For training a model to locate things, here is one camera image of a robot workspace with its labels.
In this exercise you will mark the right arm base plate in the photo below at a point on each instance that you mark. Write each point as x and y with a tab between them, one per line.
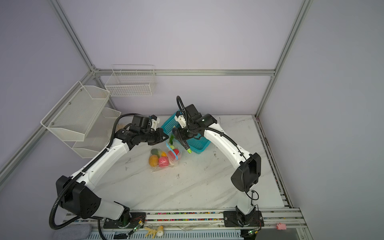
238	219

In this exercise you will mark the white wire basket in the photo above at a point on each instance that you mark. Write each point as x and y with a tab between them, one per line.
132	81

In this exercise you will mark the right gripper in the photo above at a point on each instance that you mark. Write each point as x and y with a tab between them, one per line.
179	133

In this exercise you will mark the white mesh upper shelf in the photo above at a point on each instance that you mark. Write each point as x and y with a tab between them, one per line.
72	118

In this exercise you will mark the white mesh shelf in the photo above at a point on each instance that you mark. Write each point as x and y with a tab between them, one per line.
72	118
99	135

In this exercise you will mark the yellow toy mango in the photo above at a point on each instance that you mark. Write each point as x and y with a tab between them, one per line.
153	160

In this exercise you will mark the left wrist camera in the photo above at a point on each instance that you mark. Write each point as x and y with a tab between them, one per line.
154	122

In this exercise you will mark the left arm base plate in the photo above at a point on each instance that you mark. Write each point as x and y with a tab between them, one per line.
126	221

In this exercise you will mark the clear zip top bag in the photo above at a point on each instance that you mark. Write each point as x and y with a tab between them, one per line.
165	147

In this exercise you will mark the teal plastic basket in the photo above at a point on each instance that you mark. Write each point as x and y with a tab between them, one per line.
197	143

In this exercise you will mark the pink toy pig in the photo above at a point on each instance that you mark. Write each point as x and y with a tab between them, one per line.
281	226

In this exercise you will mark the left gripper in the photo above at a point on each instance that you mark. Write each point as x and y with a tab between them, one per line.
160	138

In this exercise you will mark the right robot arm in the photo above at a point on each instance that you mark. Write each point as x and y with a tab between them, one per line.
247	166

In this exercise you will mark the white toy radish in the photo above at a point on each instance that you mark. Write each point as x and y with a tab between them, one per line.
171	141

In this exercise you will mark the grey cloth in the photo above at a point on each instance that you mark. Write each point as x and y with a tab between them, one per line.
73	232

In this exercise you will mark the pink toy fruit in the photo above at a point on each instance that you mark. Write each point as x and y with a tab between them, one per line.
163	162

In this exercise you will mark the white mesh lower shelf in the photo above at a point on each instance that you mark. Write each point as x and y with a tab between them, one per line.
99	135

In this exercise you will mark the wooden toy figure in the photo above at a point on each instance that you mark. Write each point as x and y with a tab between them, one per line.
158	232

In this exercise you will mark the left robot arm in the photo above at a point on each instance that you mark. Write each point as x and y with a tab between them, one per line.
76	197

